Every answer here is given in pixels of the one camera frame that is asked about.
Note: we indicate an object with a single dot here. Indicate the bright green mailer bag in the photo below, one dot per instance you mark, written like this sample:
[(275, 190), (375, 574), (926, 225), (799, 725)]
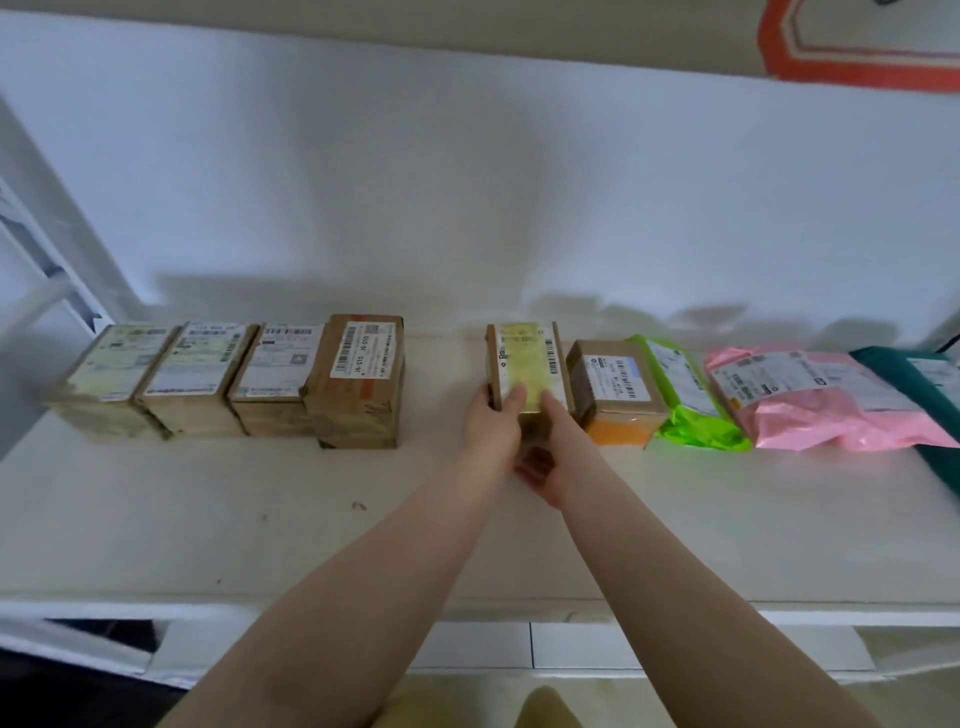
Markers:
[(690, 409)]

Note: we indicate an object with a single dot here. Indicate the dark green mailer bag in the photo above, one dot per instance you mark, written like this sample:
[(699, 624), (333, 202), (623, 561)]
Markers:
[(919, 390)]

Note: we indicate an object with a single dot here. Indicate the orange-sided cardboard box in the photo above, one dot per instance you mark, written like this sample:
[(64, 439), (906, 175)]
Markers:
[(615, 397)]

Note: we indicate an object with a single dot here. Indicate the person's right hand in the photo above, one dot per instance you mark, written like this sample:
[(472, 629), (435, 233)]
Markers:
[(566, 465)]

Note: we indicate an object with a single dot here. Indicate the cardboard box with yellowish label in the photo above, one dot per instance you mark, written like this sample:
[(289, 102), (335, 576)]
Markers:
[(112, 375)]

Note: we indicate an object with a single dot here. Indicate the person's yellow clothing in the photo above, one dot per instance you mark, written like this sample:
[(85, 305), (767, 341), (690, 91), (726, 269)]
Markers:
[(517, 709)]

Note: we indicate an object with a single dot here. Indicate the orange-bordered rug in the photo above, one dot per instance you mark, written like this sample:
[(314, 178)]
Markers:
[(862, 67)]

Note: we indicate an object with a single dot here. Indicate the tall cardboard box red mark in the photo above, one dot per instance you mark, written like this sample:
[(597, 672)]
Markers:
[(364, 382)]

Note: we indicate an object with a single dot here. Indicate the person's right thumb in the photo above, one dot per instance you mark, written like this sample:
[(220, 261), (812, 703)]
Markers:
[(559, 416)]

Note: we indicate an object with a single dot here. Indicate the cardboard box with yellow label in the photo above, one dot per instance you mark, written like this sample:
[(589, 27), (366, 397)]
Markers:
[(529, 356)]

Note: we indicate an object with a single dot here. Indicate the person's left hand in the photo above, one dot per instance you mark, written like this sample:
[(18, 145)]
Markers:
[(491, 435)]

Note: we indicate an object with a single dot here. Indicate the white shelf frame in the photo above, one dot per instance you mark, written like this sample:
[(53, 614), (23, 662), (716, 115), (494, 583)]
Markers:
[(52, 247)]

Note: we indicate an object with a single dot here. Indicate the pink mailer bag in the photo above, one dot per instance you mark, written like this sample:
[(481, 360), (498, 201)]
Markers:
[(817, 405)]

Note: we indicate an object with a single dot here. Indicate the cardboard box with white label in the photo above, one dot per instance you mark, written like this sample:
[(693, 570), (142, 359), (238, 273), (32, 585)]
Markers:
[(276, 375), (196, 379)]

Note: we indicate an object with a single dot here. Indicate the person's left forearm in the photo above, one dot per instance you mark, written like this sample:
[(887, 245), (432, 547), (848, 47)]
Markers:
[(360, 592)]

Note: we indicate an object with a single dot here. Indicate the person's right forearm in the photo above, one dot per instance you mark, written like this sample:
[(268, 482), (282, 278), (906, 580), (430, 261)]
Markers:
[(675, 600)]

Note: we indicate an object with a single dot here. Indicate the person's left thumb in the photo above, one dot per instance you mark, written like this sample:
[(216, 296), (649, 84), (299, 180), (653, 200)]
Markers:
[(516, 403)]

